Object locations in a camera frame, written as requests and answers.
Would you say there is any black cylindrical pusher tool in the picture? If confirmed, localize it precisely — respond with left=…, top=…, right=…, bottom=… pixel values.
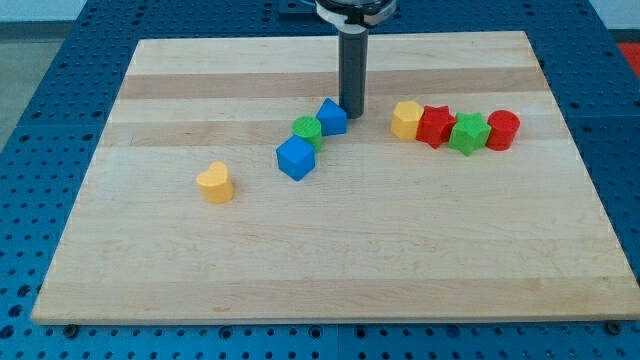
left=338, top=29, right=369, bottom=119

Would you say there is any wooden board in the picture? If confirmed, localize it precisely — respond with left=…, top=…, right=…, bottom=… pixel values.
left=32, top=31, right=639, bottom=325

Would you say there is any red star block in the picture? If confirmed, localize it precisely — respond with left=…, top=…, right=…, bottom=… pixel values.
left=415, top=105, right=457, bottom=149

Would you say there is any yellow hexagon block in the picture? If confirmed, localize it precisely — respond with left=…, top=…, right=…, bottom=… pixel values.
left=391, top=101, right=424, bottom=141

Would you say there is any yellow heart block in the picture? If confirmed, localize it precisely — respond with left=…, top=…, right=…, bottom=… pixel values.
left=196, top=161, right=234, bottom=204

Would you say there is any red cylinder block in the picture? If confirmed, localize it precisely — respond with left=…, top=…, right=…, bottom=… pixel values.
left=486, top=110, right=521, bottom=151

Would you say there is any blue triangular prism block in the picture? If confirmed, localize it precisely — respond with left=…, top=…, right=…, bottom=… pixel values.
left=316, top=98, right=347, bottom=136

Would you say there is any green cylinder block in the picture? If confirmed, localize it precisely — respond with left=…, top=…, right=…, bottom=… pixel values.
left=291, top=116, right=323, bottom=152

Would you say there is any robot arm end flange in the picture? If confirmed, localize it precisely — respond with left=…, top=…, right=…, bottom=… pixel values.
left=315, top=0, right=397, bottom=28

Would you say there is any green star block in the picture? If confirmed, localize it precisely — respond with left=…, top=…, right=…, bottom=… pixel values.
left=448, top=112, right=491, bottom=156

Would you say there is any blue cube block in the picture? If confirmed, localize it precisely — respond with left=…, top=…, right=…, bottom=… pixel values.
left=276, top=135, right=316, bottom=181

